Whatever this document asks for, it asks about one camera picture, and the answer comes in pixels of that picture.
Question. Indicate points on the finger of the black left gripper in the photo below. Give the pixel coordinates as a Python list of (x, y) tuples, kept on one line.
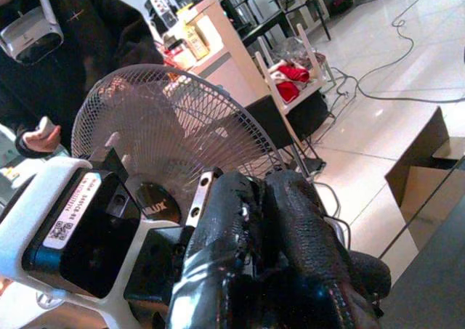
[(110, 162), (201, 198)]

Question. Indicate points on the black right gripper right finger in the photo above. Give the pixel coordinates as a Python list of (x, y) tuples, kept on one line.
[(301, 234)]

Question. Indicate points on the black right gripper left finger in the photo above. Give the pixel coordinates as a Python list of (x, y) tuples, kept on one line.
[(214, 234)]

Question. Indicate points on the white handheld controller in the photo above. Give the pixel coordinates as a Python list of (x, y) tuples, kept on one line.
[(45, 123)]

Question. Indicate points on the person's bare hand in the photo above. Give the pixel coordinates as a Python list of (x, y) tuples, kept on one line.
[(38, 140)]

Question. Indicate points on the grey mesh electric fan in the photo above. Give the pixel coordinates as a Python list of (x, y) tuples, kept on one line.
[(163, 125)]

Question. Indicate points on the black storage bin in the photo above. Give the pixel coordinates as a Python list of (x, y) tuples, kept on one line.
[(309, 114)]

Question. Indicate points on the person in black jacket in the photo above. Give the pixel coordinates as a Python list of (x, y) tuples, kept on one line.
[(101, 35)]

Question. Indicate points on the glossy black table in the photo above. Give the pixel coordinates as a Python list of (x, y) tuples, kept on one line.
[(436, 278)]

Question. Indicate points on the brown cardboard box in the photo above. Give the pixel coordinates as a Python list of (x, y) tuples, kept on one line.
[(417, 151)]

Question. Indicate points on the red cloth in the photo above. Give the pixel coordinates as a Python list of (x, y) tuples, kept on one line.
[(290, 82)]

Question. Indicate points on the white counter cabinet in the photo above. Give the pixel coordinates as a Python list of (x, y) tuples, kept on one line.
[(232, 53)]

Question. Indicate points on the yellow carton box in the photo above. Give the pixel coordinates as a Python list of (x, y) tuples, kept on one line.
[(197, 40)]

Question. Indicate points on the white VR headset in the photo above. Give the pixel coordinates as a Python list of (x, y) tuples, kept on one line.
[(32, 35)]

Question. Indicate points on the black countertop appliance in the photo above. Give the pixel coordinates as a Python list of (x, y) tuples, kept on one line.
[(160, 9)]

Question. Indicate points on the white frame stool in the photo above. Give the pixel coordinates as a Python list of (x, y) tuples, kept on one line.
[(267, 75)]

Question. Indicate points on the black metal frame table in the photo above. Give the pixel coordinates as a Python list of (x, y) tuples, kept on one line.
[(265, 22)]

